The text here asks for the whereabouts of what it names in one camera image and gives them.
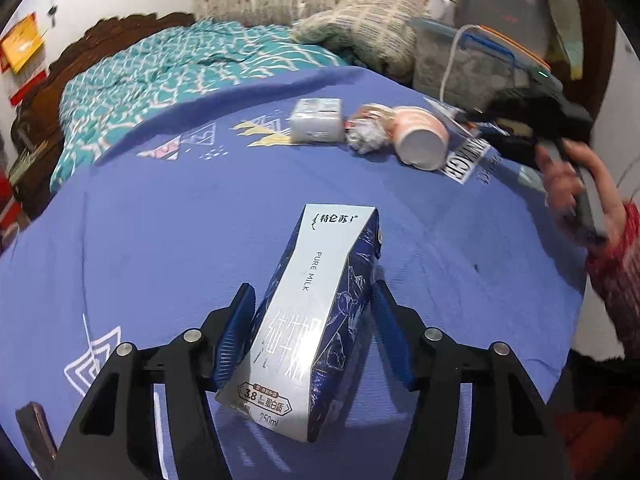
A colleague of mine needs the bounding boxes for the dark blue milk carton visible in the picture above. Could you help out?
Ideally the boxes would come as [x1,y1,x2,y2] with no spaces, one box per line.
[217,204,382,442]

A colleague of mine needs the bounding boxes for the pink white paper cup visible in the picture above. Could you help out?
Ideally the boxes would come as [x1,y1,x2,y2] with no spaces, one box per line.
[392,106,449,171]

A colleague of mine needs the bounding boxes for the red knitted sleeve forearm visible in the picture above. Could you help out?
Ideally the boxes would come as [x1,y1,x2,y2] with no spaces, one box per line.
[586,202,640,360]

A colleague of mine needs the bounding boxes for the person's right hand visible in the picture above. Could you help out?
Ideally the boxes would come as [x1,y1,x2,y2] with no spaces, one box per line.
[536,140,627,254]

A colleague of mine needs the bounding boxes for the clear storage box blue lid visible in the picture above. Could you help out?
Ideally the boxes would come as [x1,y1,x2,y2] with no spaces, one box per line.
[410,18,552,110]

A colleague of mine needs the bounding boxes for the blue printed tablecloth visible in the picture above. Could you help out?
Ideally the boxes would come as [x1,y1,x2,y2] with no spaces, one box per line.
[1,67,585,453]

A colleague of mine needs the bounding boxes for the crumpled white paper ball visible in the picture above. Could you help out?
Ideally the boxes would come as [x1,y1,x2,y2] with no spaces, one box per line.
[345,103,395,155]

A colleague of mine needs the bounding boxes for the beige patterned pillow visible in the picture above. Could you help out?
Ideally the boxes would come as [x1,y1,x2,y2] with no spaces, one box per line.
[292,0,426,84]

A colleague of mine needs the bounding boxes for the small light blue carton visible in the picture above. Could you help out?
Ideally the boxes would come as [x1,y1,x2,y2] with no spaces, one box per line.
[288,98,345,143]

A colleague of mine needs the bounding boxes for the teal patterned bed quilt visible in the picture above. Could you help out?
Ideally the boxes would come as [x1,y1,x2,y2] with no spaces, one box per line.
[49,20,345,192]

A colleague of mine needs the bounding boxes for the carved wooden headboard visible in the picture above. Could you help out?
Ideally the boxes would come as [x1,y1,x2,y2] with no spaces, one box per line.
[11,12,195,220]

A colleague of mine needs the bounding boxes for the white cable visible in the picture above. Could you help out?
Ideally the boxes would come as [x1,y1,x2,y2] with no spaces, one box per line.
[438,23,484,104]

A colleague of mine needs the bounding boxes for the red yellow wall calendar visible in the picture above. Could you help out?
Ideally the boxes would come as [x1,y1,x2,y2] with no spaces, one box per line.
[1,13,48,107]

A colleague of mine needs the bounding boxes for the hanging keys on wall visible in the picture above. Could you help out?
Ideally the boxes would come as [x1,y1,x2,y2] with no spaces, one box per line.
[48,0,58,27]

